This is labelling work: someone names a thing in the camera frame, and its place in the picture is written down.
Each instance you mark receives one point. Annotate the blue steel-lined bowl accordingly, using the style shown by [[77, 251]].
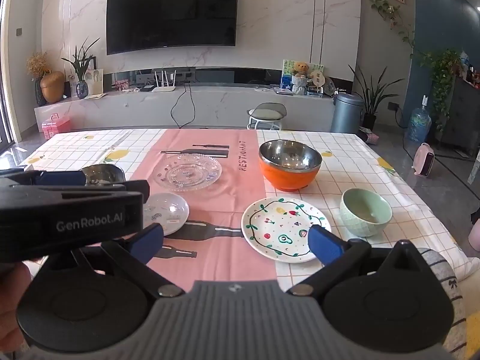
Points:
[[103, 174]]

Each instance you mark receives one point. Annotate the clear glass plate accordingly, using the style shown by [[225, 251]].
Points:
[[187, 172]]

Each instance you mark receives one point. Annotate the green ceramic bowl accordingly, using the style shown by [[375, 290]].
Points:
[[365, 213]]

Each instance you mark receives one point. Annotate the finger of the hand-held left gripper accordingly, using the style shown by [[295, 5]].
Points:
[[144, 189], [60, 178]]

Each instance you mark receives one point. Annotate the pink storage box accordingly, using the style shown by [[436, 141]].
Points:
[[56, 125]]

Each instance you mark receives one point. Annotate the white wifi router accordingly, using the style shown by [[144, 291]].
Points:
[[163, 87]]

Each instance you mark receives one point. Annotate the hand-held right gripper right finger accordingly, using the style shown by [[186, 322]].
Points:
[[323, 244]]

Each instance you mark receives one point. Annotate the pink small heater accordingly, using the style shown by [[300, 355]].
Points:
[[423, 161]]

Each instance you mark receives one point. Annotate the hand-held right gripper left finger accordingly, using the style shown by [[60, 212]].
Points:
[[147, 240]]

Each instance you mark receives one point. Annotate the sketch picture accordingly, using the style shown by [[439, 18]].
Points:
[[93, 78]]

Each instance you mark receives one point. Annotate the grey round stool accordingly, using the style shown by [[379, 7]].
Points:
[[266, 114]]

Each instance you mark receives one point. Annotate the brown teddy bear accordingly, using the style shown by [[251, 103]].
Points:
[[300, 73]]

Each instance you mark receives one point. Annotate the small white sticker plate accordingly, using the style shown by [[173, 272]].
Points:
[[168, 212]]

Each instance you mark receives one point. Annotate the dark grey cabinet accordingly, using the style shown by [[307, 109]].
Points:
[[461, 116]]

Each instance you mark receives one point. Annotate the blue water bottle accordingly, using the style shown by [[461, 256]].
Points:
[[418, 123]]

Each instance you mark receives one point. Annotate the person's left hand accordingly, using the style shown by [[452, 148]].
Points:
[[9, 296]]

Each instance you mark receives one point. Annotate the pink printed table cloth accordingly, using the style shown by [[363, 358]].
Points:
[[225, 202]]

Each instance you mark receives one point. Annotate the brown round vase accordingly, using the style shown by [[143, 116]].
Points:
[[52, 86]]

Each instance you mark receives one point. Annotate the trailing vine plant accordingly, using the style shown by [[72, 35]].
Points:
[[444, 71]]

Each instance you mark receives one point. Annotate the potted long-leaf plant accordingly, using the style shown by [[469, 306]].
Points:
[[369, 97]]

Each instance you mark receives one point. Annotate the plant in blue vase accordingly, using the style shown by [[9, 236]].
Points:
[[81, 90]]

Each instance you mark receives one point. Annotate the pink slipper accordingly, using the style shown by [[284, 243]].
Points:
[[369, 135]]

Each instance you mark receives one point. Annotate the white painted fruit plate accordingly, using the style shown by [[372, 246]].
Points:
[[277, 225]]

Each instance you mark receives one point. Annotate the orange steel-lined bowl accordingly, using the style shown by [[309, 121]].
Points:
[[288, 178]]

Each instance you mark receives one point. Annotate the black television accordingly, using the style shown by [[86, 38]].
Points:
[[172, 13]]

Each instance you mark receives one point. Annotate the dried yellow flowers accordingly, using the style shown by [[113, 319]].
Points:
[[37, 63]]

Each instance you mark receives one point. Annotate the grey trash can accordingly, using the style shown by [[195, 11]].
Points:
[[347, 114]]

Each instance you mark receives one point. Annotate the person's grey striped clothing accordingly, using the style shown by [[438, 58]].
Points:
[[442, 273]]

